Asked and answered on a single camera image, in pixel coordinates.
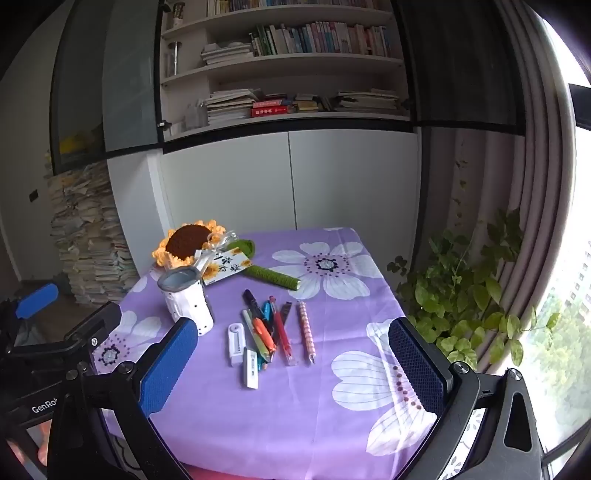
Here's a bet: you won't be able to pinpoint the white sunflower card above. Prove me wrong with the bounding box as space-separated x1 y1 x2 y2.
203 249 253 285

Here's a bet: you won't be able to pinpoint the clear paper holder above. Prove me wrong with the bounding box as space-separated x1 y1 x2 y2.
185 99 209 130

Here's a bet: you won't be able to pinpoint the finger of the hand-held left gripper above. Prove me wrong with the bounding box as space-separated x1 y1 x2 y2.
4 302 122 374
0 284 60 333

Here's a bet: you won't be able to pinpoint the light green highlighter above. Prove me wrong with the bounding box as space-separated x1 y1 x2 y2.
241 308 271 363

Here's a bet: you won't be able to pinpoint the yellow plush toy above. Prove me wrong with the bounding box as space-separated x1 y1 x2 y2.
59 129 103 158

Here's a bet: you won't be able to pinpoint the pink patterned pen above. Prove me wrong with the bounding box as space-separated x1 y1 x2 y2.
296 300 317 367

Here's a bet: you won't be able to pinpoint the stack of worn books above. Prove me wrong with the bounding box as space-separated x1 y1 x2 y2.
333 89 403 114

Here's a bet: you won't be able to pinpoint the row of upright books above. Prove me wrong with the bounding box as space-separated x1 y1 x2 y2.
249 21 394 58

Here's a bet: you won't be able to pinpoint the red thick book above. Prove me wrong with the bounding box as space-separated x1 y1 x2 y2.
252 104 297 118

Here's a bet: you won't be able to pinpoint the white rectangular eraser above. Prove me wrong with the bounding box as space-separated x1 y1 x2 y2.
242 348 260 390

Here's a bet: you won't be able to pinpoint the clear printed ribbon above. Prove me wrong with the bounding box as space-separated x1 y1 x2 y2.
194 230 242 278

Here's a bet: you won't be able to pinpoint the small stack of books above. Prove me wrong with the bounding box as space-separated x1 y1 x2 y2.
294 93 334 114

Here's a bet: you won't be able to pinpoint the tall pile of papers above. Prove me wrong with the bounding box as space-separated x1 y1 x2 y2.
46 159 142 306

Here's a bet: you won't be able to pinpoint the pale pink curtain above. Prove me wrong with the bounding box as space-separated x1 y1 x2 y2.
455 0 579 370

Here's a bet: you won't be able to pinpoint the red pen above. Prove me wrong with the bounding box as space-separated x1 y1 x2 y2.
270 296 297 368

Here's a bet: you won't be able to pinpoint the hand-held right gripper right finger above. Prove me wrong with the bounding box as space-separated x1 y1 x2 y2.
389 318 543 480

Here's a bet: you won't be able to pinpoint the crochet sunflower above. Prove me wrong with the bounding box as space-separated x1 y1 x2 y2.
152 220 302 291

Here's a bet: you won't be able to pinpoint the grey white pen holder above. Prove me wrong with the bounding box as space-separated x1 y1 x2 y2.
157 268 215 337

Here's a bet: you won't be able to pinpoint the white bookshelf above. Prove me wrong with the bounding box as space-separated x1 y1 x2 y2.
159 0 414 139

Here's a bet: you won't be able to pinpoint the glass cabinet door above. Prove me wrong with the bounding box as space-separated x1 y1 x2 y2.
50 0 165 176

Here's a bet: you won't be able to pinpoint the white utility knife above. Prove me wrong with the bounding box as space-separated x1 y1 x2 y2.
226 323 246 368

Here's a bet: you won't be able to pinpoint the stack of magazines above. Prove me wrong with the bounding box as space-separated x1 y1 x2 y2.
205 89 262 125

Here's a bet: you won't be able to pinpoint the dark cabinet door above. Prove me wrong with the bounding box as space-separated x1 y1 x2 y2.
397 0 527 136

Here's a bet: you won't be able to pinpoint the green potted plant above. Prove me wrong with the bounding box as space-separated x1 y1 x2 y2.
387 208 562 373

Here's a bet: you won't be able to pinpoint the pink garment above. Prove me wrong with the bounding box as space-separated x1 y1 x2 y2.
182 462 279 480

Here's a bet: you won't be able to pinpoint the purple floral tablecloth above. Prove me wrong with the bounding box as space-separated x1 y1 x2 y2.
92 226 490 480

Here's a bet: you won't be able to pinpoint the glass jar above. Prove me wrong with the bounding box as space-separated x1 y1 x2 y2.
166 41 182 77

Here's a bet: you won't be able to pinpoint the stack of lying books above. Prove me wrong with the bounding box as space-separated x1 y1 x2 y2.
201 41 256 66

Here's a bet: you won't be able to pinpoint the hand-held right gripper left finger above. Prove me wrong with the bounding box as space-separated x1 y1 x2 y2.
46 318 198 480

